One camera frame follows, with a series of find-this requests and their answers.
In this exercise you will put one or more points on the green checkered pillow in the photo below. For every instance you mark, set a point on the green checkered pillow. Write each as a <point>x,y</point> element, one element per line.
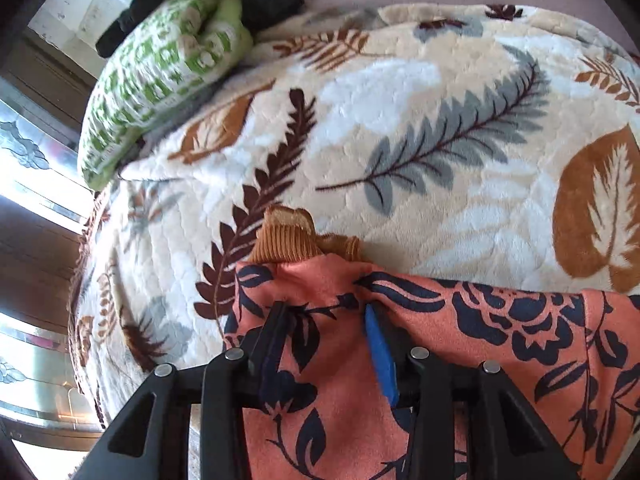
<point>150,75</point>

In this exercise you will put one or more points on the orange floral garment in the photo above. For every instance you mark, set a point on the orange floral garment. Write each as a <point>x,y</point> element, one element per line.
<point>500,320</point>

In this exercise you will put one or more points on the leaf print blanket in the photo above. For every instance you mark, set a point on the leaf print blanket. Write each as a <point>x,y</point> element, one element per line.
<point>425,110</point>

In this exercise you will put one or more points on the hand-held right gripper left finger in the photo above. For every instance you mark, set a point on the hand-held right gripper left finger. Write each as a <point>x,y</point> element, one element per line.
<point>272,345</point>

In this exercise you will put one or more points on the brown wooden glass-panel door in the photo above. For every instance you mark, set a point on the brown wooden glass-panel door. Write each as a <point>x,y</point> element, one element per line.
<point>35,375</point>
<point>35,150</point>

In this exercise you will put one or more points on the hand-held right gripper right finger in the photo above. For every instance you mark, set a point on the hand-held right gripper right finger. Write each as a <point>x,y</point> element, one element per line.
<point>380,355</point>

